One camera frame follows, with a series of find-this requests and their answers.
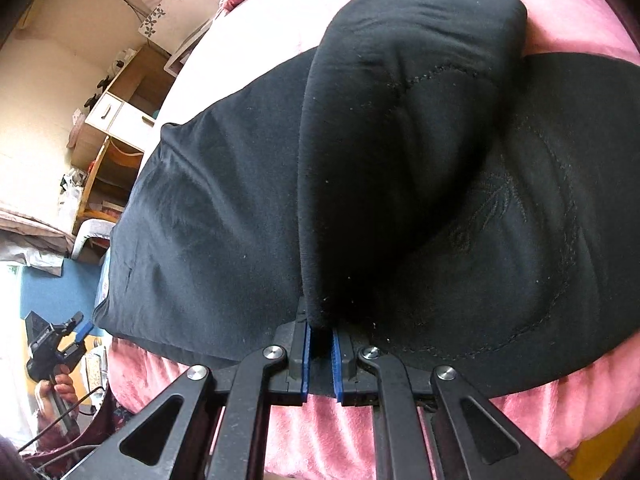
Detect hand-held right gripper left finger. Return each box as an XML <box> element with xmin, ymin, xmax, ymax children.
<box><xmin>62</xmin><ymin>305</ymin><xmax>313</xmax><ymax>480</ymax></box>

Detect white plastic bag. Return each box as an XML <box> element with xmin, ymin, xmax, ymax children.
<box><xmin>59</xmin><ymin>172</ymin><xmax>85</xmax><ymax>212</ymax></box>

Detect pink plush blanket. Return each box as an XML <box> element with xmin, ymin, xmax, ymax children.
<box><xmin>107</xmin><ymin>0</ymin><xmax>640</xmax><ymax>480</ymax></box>

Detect black cable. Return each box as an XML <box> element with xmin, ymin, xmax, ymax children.
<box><xmin>15</xmin><ymin>385</ymin><xmax>110</xmax><ymax>457</ymax></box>

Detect black pants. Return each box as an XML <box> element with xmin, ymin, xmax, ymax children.
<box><xmin>92</xmin><ymin>0</ymin><xmax>640</xmax><ymax>397</ymax></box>

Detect white plastic stool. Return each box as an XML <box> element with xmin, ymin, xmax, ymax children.
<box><xmin>70</xmin><ymin>217</ymin><xmax>114</xmax><ymax>262</ymax></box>

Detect white bedside shelf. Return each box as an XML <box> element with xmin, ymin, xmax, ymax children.
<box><xmin>166</xmin><ymin>17</ymin><xmax>217</xmax><ymax>79</ymax></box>

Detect wooden desk with white drawers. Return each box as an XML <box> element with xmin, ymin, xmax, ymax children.
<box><xmin>70</xmin><ymin>42</ymin><xmax>173</xmax><ymax>221</ymax></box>

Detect beige pleated curtain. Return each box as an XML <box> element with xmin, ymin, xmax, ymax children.
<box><xmin>0</xmin><ymin>199</ymin><xmax>76</xmax><ymax>261</ymax></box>

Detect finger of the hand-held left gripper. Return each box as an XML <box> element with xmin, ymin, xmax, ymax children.
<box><xmin>56</xmin><ymin>340</ymin><xmax>87</xmax><ymax>372</ymax></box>
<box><xmin>62</xmin><ymin>311</ymin><xmax>95</xmax><ymax>343</ymax></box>

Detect dark floral cloth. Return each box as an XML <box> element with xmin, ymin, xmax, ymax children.
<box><xmin>97</xmin><ymin>385</ymin><xmax>134</xmax><ymax>467</ymax></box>

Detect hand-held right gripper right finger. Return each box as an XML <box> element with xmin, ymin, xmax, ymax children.
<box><xmin>331</xmin><ymin>329</ymin><xmax>573</xmax><ymax>480</ymax></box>

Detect blue yellow padded panel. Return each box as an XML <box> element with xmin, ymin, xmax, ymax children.
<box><xmin>17</xmin><ymin>259</ymin><xmax>110</xmax><ymax>341</ymax></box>

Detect bright window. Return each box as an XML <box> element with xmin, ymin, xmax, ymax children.
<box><xmin>0</xmin><ymin>262</ymin><xmax>36</xmax><ymax>441</ymax></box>

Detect person's left hand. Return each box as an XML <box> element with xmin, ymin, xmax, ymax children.
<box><xmin>36</xmin><ymin>364</ymin><xmax>80</xmax><ymax>413</ymax></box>

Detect grey silver cloth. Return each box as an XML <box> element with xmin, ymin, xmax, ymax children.
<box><xmin>0</xmin><ymin>245</ymin><xmax>67</xmax><ymax>279</ymax></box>

